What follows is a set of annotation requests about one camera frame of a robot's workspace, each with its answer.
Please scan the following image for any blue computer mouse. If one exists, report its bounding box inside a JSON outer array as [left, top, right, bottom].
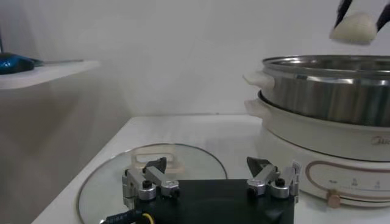
[[0, 52, 36, 75]]

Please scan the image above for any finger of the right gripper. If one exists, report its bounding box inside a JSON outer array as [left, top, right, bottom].
[[333, 0, 355, 29], [375, 2, 390, 33]]

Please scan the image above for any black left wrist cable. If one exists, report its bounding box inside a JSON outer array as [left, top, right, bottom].
[[99, 209, 155, 224]]

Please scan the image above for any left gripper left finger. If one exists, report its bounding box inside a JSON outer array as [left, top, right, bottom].
[[121, 156, 180, 204]]

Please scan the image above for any steel steamer basket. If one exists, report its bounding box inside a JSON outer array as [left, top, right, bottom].
[[243, 54, 390, 128]]

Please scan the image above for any white side table with laptop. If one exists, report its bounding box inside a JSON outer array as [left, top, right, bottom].
[[0, 59, 101, 91]]

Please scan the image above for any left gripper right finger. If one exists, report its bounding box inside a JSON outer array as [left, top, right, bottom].
[[246, 156, 302, 200]]

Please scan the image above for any glass lid with white handle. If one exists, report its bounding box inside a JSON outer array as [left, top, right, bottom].
[[76, 142, 229, 224]]

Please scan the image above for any white steamed baozi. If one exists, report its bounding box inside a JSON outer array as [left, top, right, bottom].
[[328, 12, 378, 46]]

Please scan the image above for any white electric cooker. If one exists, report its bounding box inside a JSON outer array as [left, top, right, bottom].
[[243, 91, 390, 210]]

